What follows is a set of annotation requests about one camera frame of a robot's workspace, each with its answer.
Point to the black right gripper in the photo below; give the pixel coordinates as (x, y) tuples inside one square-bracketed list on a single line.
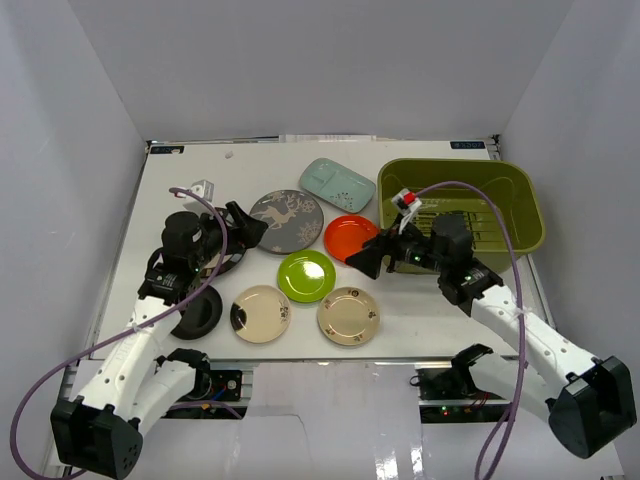
[(369, 260)]

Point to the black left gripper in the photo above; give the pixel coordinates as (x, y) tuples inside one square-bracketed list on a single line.
[(232, 230)]

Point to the brown striped rim plate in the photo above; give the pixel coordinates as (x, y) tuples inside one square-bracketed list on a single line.
[(230, 261)]

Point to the grey reindeer plate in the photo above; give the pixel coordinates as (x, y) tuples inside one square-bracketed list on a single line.
[(295, 221)]

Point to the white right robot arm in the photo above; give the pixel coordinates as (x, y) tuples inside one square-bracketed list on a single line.
[(586, 401)]

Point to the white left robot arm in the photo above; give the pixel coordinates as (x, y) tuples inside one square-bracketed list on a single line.
[(101, 430)]

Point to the orange round plate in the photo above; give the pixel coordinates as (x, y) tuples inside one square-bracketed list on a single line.
[(345, 235)]

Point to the light blue rectangular dish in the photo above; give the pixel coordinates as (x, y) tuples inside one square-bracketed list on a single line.
[(337, 185)]

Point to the lime green round plate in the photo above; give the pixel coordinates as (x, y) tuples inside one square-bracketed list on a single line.
[(307, 276)]

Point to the cream floral plate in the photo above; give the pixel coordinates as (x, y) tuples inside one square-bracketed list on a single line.
[(349, 316)]

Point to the cream plate with black patch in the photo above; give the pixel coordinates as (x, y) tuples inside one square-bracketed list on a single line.
[(260, 314)]

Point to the black round plate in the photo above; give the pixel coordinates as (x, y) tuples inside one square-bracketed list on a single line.
[(200, 316)]

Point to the left blue table label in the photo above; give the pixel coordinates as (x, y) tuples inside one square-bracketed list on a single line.
[(166, 149)]

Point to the blue table label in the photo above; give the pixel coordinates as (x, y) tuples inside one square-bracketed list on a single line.
[(467, 145), (166, 149)]

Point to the right blue table label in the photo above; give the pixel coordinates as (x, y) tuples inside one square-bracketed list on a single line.
[(467, 145)]

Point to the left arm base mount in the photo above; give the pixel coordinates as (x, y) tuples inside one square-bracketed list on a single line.
[(217, 399)]

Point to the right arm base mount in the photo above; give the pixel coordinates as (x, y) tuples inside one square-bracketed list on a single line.
[(448, 395)]

